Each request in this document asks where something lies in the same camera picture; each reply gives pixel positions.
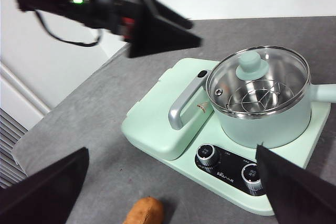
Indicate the grey ribbed panel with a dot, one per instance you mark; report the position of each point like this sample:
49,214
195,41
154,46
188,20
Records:
10,150

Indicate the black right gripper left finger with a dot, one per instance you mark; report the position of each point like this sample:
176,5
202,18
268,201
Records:
47,192

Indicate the silver control knob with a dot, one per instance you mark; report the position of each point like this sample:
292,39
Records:
250,175
207,155

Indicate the glass lid green knob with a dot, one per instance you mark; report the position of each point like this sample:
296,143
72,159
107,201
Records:
249,64

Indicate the brown potato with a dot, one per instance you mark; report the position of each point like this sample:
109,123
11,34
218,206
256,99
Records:
145,212

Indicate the metal steamer rack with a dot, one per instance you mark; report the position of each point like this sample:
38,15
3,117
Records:
260,100

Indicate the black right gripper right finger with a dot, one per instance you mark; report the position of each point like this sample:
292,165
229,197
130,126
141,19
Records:
296,195

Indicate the green breakfast machine base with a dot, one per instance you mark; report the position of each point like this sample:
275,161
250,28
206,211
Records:
183,174

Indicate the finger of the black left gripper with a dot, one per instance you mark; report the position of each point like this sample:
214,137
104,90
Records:
168,11
157,35

